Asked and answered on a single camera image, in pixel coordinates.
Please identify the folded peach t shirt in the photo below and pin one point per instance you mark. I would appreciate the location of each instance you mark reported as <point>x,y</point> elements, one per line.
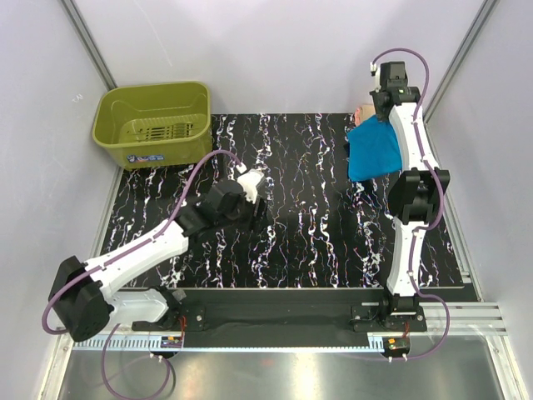
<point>363,113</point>

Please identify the olive green plastic basket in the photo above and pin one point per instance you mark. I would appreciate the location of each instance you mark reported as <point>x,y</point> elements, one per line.
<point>155,125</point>

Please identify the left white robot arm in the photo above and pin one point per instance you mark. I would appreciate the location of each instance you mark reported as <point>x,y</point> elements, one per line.
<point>88,296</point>

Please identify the aluminium frame rail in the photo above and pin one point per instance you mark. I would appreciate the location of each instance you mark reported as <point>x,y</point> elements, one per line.
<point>458,321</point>

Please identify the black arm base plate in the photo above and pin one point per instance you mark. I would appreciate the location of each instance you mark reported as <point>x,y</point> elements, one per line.
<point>362,310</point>

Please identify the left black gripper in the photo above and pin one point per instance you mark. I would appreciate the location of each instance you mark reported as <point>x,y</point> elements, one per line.
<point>256,222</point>

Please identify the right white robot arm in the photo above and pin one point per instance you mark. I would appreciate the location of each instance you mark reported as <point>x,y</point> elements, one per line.
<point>416,203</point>

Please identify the blue t shirt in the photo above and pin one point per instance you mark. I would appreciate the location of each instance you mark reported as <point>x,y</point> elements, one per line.
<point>373,150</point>

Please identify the black marbled table mat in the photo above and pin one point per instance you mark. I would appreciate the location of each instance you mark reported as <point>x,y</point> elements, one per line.
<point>324,230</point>

